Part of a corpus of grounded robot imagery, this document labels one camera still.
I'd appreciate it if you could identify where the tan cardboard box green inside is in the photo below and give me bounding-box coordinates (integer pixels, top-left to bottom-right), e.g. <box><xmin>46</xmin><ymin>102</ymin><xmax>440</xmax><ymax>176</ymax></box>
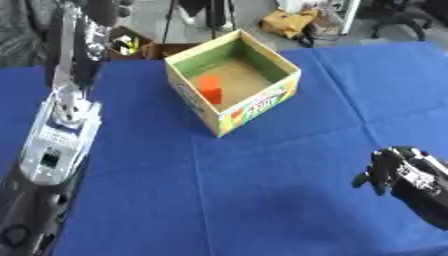
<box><xmin>162</xmin><ymin>28</ymin><xmax>305</xmax><ymax>139</ymax></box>

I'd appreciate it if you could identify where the brown crate with small items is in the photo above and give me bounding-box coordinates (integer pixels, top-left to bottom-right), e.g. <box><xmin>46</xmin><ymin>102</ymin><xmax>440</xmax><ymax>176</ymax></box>
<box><xmin>106</xmin><ymin>25</ymin><xmax>158</xmax><ymax>61</ymax></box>

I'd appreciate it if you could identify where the tan yellow bag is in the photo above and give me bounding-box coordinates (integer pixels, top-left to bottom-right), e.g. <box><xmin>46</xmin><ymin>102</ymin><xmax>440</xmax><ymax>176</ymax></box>
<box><xmin>257</xmin><ymin>8</ymin><xmax>321</xmax><ymax>40</ymax></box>

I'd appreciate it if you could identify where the black tripod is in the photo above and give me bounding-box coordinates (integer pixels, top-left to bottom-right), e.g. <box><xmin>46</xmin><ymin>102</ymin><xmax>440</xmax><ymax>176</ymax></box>
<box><xmin>161</xmin><ymin>0</ymin><xmax>238</xmax><ymax>44</ymax></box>

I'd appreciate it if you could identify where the black office chair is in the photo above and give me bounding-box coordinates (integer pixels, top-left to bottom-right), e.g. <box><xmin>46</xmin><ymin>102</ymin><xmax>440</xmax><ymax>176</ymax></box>
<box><xmin>369</xmin><ymin>0</ymin><xmax>436</xmax><ymax>42</ymax></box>

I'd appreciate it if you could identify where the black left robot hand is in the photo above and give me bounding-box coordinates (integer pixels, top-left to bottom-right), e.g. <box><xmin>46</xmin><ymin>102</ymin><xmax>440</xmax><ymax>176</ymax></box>
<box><xmin>43</xmin><ymin>0</ymin><xmax>137</xmax><ymax>94</ymax></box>

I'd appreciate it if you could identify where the orange rectangular block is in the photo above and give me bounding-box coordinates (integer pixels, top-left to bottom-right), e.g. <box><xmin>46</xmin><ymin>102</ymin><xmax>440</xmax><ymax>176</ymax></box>
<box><xmin>194</xmin><ymin>74</ymin><xmax>226</xmax><ymax>105</ymax></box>

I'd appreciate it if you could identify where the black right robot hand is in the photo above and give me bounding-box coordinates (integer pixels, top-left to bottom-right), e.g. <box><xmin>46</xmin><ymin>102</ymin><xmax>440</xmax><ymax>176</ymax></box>
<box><xmin>350</xmin><ymin>145</ymin><xmax>448</xmax><ymax>232</ymax></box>

